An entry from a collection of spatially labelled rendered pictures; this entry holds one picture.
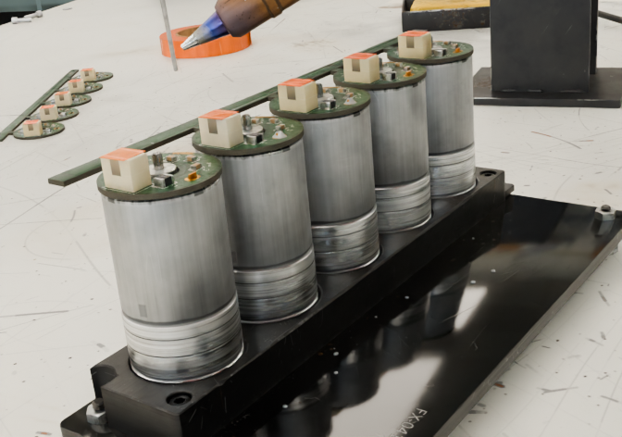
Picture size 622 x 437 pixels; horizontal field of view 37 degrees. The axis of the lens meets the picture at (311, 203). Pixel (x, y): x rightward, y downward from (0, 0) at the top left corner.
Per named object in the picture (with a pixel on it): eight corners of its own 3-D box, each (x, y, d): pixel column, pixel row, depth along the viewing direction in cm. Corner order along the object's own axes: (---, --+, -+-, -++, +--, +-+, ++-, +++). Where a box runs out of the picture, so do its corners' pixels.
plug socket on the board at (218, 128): (252, 139, 20) (248, 109, 20) (226, 150, 19) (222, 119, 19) (224, 135, 20) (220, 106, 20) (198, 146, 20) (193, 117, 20)
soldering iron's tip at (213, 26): (190, 62, 17) (236, 32, 17) (175, 39, 17) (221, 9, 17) (189, 56, 17) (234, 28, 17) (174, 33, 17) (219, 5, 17)
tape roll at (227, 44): (167, 63, 58) (165, 44, 58) (156, 46, 64) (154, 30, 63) (259, 50, 60) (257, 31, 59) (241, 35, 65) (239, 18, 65)
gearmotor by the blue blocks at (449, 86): (490, 202, 29) (487, 39, 27) (453, 230, 27) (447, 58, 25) (420, 191, 30) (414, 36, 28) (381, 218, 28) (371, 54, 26)
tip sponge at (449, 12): (509, 10, 65) (509, -12, 64) (517, 25, 60) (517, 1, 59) (404, 18, 66) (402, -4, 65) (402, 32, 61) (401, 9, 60)
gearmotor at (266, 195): (341, 318, 22) (323, 118, 21) (279, 367, 21) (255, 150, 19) (262, 298, 24) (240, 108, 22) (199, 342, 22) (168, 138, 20)
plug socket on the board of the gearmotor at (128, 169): (162, 181, 18) (156, 147, 18) (130, 195, 17) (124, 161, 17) (133, 175, 18) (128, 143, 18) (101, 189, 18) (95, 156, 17)
